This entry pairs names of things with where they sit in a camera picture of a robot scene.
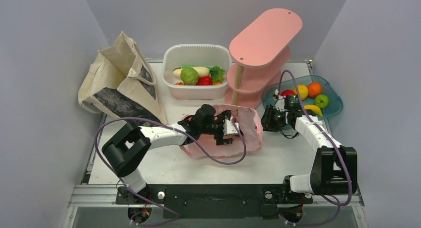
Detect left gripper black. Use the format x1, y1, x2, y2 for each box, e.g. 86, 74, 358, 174
200, 112, 233, 144

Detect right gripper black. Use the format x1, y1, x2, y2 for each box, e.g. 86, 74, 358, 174
256, 106, 290, 133

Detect white radish with leaves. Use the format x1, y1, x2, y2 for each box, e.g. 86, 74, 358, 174
173, 66, 225, 85

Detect pink three-tier shelf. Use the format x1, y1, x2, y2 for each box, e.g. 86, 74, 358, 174
225, 8, 303, 108

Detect beige canvas tote bag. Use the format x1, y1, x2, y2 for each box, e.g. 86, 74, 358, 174
77, 32, 167, 124

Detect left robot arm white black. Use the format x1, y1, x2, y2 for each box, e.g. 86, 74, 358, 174
101, 104, 241, 203

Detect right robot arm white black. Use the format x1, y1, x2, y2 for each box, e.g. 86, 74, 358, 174
261, 95, 357, 203

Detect red apple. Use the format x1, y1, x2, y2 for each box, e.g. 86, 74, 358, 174
281, 89, 296, 96

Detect yellow lemon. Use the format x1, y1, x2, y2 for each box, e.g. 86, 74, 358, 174
293, 84, 309, 100

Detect yellow banana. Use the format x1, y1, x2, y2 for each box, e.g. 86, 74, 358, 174
304, 104, 324, 117

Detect red bell pepper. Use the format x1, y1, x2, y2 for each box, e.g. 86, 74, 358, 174
196, 76, 213, 86

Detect teal plastic tray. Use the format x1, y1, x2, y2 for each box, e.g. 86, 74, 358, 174
262, 75, 343, 119

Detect orange fruit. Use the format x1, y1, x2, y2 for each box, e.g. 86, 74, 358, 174
307, 82, 323, 98

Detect green apple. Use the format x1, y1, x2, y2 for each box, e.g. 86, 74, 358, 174
314, 94, 329, 109

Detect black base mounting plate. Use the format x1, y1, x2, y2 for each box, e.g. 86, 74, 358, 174
115, 183, 313, 220

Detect white plastic tub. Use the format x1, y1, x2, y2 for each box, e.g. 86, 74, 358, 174
161, 44, 232, 100

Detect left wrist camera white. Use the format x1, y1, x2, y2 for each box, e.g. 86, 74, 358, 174
223, 119, 239, 136

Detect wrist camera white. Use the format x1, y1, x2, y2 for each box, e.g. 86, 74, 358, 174
273, 89, 285, 112
223, 119, 239, 136

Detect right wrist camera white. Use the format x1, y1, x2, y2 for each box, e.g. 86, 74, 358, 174
273, 89, 285, 112

